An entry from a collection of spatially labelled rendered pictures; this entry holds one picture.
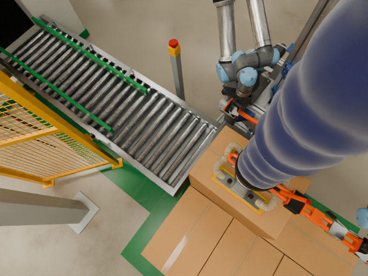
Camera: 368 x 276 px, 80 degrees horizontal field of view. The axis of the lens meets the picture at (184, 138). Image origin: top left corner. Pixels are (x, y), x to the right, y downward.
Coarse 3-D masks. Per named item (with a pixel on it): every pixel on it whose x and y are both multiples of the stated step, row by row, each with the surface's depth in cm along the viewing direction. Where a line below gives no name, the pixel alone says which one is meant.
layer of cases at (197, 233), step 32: (192, 192) 167; (192, 224) 159; (224, 224) 158; (288, 224) 155; (160, 256) 153; (192, 256) 152; (224, 256) 150; (256, 256) 149; (288, 256) 148; (320, 256) 147; (352, 256) 146
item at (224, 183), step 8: (224, 168) 130; (216, 176) 128; (232, 176) 127; (224, 184) 126; (232, 184) 126; (232, 192) 125; (248, 192) 124; (256, 192) 124; (240, 200) 123; (248, 200) 122; (264, 200) 122; (256, 208) 120
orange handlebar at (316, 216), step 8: (240, 112) 129; (256, 120) 126; (232, 160) 119; (272, 192) 113; (312, 208) 108; (312, 216) 106; (320, 216) 106; (320, 224) 105; (344, 240) 102; (352, 248) 101
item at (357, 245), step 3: (360, 240) 101; (363, 240) 101; (354, 243) 103; (357, 243) 102; (360, 243) 100; (357, 246) 100; (360, 246) 100; (351, 249) 103; (354, 249) 101; (357, 249) 100; (360, 249) 100; (351, 252) 102; (354, 252) 100; (363, 252) 99; (366, 252) 99; (357, 255) 102
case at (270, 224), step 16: (224, 128) 141; (224, 144) 137; (208, 160) 134; (192, 176) 131; (208, 176) 130; (208, 192) 141; (224, 192) 127; (304, 192) 124; (224, 208) 152; (240, 208) 123; (256, 224) 120; (272, 224) 119
